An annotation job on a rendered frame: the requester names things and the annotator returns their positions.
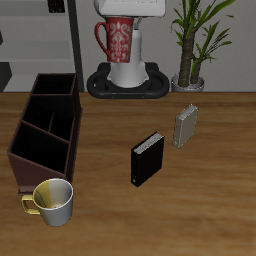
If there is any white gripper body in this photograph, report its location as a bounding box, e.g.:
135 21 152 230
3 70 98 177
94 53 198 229
93 0 167 19

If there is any red patterned mug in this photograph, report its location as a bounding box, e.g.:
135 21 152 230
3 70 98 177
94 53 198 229
94 16 135 64

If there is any dark brown desk caddy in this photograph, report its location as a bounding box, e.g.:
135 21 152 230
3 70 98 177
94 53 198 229
6 72 83 196

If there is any yellow and white mug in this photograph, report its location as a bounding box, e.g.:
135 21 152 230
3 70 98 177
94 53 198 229
21 177 75 228

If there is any green pot plant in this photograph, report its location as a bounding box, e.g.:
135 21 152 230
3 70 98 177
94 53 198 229
170 0 237 94

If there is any grey book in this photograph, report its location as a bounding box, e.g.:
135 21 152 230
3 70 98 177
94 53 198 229
172 103 200 149

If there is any black book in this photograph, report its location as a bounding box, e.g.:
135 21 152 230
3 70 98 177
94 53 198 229
130 130 166 188

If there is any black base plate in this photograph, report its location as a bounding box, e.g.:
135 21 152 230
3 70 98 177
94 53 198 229
86 61 171 100

